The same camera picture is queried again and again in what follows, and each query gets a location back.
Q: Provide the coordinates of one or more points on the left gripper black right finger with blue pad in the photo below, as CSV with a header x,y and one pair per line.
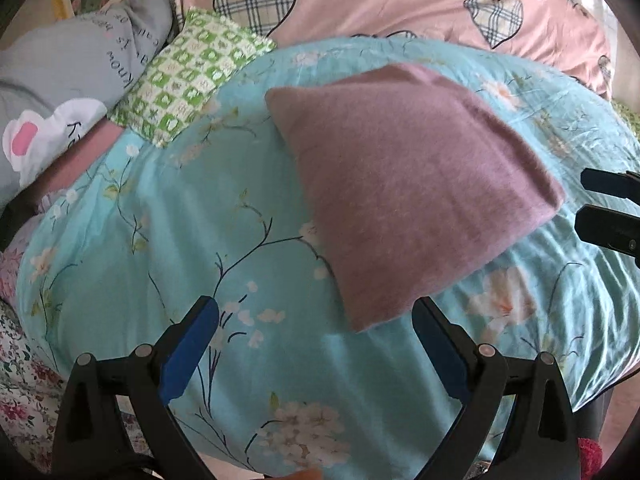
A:
x,y
540,440

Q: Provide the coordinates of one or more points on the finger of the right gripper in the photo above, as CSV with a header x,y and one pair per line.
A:
x,y
624,185
609,229

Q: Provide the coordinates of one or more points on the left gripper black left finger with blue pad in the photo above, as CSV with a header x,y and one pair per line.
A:
x,y
115,421

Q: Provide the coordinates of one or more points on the mauve knitted sweater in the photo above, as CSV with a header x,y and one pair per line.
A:
x,y
412,181

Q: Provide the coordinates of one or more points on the green patterned fabric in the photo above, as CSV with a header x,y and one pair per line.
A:
x,y
630,118

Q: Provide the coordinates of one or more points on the floral patterned fabric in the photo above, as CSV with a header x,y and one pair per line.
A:
x,y
31,393

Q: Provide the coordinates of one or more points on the pink bedsheet with plaid hearts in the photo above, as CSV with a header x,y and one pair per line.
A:
x,y
559,33

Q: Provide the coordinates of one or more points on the turquoise floral quilt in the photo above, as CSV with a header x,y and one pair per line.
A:
x,y
285,383

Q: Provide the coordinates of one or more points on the grey printed pillow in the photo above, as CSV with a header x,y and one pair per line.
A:
x,y
59,81

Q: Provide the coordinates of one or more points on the green white checkered pillow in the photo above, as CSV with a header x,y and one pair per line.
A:
x,y
177,84

